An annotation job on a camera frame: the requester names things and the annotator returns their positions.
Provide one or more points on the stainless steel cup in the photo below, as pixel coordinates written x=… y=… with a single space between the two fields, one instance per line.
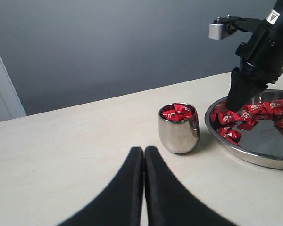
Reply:
x=179 y=137

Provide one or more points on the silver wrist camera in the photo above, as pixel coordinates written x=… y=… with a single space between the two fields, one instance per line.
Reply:
x=222 y=27

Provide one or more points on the red candy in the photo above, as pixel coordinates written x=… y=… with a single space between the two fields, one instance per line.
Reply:
x=229 y=134
x=274 y=107
x=176 y=112
x=227 y=116

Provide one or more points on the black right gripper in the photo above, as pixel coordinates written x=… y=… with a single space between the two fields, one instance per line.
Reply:
x=261 y=58

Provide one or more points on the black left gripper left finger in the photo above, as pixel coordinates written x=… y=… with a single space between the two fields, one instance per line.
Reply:
x=120 y=203

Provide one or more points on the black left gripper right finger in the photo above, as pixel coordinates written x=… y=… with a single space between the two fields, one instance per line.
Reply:
x=168 y=202

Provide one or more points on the round stainless steel plate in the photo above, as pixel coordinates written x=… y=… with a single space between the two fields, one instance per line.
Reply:
x=263 y=145

